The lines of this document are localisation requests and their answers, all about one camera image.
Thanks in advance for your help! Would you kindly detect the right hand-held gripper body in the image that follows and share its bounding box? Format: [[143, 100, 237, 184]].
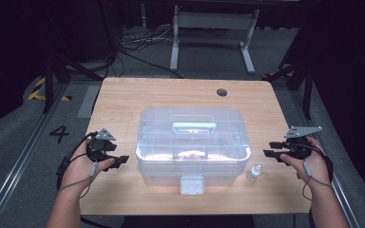
[[283, 125, 324, 162]]

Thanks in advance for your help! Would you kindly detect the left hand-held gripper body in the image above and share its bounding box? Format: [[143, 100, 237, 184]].
[[86, 127, 119, 162]]

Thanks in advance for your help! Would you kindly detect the small white dropper bottle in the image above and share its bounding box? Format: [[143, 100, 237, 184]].
[[246, 163, 262, 182]]

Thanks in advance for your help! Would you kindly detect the clear plastic storage box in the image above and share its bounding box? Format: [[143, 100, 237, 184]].
[[135, 106, 252, 196]]

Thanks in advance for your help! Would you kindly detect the person's right hand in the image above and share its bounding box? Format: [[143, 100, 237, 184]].
[[279, 136, 333, 188]]

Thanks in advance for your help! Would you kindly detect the person's left hand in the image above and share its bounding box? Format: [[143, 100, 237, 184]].
[[59, 140, 116, 195]]

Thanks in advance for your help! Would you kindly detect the black metal stand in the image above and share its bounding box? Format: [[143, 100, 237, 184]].
[[261, 59, 316, 121]]

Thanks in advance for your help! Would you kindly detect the black tripod stand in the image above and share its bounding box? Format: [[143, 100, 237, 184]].
[[42, 52, 105, 115]]

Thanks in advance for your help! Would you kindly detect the yellow black floor tape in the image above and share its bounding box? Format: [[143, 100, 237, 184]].
[[27, 77, 73, 103]]

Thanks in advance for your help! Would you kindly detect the grey left wrist strap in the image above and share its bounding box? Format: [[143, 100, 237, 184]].
[[56, 161, 100, 200]]

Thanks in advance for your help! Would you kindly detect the grey wrist strap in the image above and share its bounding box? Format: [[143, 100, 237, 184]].
[[56, 161, 100, 200], [301, 160, 335, 202]]

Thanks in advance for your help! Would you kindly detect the grey right wrist strap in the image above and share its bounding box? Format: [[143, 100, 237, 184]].
[[301, 160, 335, 202]]

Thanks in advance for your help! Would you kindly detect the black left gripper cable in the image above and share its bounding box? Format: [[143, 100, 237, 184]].
[[56, 131, 99, 192]]

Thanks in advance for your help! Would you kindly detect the bundle of floor cables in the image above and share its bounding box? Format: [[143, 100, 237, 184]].
[[118, 24, 185, 80]]

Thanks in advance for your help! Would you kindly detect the grey metal stand frame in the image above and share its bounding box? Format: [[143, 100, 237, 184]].
[[169, 4, 261, 76]]

